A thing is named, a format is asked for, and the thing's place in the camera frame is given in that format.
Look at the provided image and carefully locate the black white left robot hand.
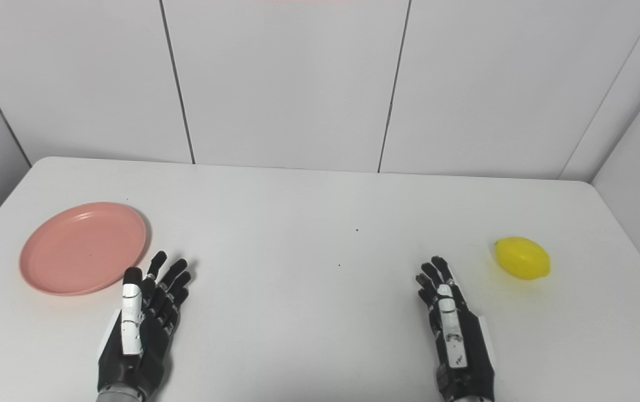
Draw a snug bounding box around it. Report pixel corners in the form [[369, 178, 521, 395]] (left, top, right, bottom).
[[97, 251, 193, 399]]

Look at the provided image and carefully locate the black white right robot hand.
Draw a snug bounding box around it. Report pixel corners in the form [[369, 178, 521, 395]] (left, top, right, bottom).
[[415, 256, 498, 402]]

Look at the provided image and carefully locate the yellow lemon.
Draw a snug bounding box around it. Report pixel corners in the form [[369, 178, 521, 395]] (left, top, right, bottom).
[[493, 236, 552, 281]]

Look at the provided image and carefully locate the pink round plate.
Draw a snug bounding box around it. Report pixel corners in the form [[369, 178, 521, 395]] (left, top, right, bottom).
[[19, 202, 148, 296]]

